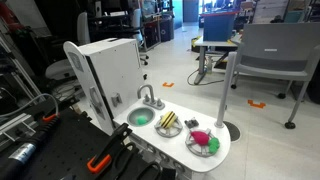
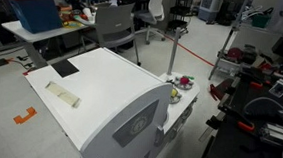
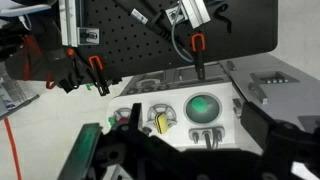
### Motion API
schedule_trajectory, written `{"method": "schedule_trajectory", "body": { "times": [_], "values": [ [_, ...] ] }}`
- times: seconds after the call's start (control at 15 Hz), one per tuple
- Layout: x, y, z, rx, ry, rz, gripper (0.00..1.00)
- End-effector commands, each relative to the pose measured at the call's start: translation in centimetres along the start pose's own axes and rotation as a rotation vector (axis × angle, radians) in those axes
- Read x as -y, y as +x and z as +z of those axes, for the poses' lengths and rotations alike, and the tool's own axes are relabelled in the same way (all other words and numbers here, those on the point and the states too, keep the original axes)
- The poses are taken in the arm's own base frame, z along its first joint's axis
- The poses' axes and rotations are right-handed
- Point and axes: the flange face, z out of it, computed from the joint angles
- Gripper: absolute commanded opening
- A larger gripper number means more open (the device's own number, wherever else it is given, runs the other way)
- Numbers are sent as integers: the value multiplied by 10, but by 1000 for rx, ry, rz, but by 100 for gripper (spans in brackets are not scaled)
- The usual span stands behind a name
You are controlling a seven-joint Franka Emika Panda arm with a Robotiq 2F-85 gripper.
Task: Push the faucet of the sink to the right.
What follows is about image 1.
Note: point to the grey toy sink faucet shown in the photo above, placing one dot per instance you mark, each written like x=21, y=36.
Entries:
x=154, y=104

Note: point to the grey-green toy sink basin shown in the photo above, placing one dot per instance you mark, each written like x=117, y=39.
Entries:
x=134, y=115

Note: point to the yellow black striped plush toy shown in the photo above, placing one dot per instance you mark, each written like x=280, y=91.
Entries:
x=167, y=119

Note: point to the small green plush toy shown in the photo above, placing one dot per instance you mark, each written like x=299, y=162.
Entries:
x=142, y=120

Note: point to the grey toy stove burner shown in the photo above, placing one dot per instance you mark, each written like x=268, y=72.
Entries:
x=166, y=133
x=195, y=150

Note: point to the small dark grey toy piece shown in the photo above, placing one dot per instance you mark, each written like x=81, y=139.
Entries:
x=191, y=123

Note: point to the white toy kitchen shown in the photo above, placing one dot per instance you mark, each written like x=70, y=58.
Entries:
x=115, y=66

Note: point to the grey metal-leg table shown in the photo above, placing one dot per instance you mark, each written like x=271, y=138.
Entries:
x=202, y=60

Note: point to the clear bottle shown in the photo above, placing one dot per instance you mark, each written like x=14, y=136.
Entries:
x=209, y=65

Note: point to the black trash bin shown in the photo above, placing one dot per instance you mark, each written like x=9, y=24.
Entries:
x=166, y=30

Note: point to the pink plush toy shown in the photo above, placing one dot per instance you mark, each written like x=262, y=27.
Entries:
x=199, y=137

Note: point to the grey toy kitchen pole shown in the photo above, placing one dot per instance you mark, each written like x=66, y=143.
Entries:
x=225, y=90

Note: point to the white office chair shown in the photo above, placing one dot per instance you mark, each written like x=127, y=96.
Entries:
x=137, y=23
x=83, y=30

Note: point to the black clamp with orange grip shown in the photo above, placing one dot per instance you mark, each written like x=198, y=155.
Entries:
x=110, y=146

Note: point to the green bumpy plush toy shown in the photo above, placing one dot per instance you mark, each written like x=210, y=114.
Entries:
x=214, y=145

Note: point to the round floor outlet cover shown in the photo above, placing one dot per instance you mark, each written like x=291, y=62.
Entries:
x=234, y=131

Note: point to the blue storage bin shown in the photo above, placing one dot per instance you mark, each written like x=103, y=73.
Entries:
x=218, y=26

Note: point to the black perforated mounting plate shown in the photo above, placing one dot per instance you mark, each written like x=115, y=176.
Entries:
x=70, y=143

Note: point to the grey plastic chair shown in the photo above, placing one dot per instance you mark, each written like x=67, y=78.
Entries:
x=276, y=43

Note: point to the black ribbed tool with label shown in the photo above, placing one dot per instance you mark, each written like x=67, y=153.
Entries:
x=31, y=143

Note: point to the aluminium rail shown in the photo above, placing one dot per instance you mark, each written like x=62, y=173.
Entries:
x=13, y=124

